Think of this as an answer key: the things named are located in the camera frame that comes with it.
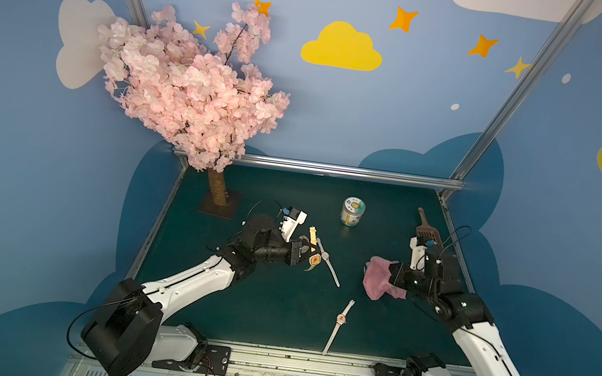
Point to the gold strap watch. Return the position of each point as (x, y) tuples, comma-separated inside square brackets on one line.
[(315, 256)]

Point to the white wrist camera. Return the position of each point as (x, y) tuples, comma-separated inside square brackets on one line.
[(291, 219), (419, 249)]

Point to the right aluminium frame post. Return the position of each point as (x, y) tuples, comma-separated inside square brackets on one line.
[(552, 48)]

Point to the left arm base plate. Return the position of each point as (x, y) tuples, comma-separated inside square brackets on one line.
[(216, 357)]

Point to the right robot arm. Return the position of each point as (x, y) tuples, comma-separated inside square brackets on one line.
[(463, 313)]

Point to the white strap watch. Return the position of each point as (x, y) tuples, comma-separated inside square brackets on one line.
[(341, 319), (326, 258)]

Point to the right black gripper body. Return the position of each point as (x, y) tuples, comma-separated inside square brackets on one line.
[(400, 278)]

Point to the brown tree base plate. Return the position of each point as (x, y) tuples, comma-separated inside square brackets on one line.
[(208, 206)]

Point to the pink blossom tree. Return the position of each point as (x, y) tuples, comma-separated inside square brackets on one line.
[(205, 103)]

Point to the back aluminium frame bar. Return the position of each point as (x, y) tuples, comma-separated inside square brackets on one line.
[(350, 172)]

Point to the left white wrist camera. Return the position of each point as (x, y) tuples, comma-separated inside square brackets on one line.
[(291, 219)]

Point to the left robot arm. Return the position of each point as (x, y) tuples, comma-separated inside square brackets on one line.
[(128, 329)]

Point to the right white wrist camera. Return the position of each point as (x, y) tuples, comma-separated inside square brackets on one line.
[(419, 249)]

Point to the pink cloth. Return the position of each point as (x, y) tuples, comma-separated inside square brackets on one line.
[(376, 279)]

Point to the jar with sunflower lid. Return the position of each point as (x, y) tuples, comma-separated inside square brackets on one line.
[(352, 210)]

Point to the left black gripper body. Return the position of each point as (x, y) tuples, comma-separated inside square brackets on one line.
[(299, 250)]

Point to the brown litter scoop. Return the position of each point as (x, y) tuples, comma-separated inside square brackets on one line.
[(426, 234)]

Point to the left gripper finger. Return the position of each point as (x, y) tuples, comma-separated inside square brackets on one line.
[(311, 249), (313, 262)]

